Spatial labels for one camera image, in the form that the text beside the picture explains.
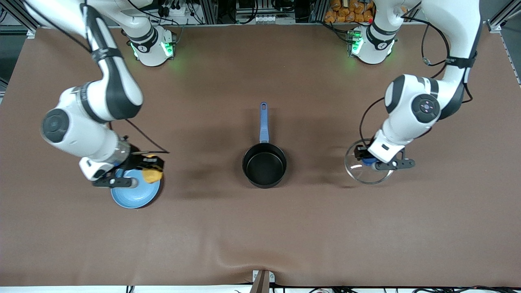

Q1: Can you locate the yellow potato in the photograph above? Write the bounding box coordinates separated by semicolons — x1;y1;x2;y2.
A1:
142;155;164;184

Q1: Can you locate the glass lid with blue knob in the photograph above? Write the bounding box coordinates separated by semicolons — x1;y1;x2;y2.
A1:
344;138;394;185

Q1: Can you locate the blue plate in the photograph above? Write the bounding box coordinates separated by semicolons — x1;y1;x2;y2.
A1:
111;169;161;209

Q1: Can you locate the pile of orange toy food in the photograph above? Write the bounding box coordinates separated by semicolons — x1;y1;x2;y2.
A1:
324;0;374;24

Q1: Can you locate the power strip with black plugs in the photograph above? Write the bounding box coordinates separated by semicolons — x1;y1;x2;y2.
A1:
157;0;192;17

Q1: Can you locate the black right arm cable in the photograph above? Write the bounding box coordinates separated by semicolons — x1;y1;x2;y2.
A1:
107;118;170;155

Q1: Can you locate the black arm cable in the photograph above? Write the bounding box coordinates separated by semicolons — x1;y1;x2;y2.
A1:
358;12;475;143
107;118;170;155

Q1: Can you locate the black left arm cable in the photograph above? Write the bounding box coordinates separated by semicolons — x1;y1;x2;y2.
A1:
358;12;475;143

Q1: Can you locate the black saucepan with blue handle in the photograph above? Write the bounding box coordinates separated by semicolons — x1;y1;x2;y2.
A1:
242;102;287;189

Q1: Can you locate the aluminium frame post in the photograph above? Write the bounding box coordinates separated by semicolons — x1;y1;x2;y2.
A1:
313;0;329;23
202;0;218;25

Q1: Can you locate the brown bar under bracket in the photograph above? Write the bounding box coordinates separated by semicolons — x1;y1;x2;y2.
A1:
250;271;270;293

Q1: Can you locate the aluminium corner frame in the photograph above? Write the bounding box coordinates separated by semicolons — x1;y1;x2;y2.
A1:
486;0;521;33

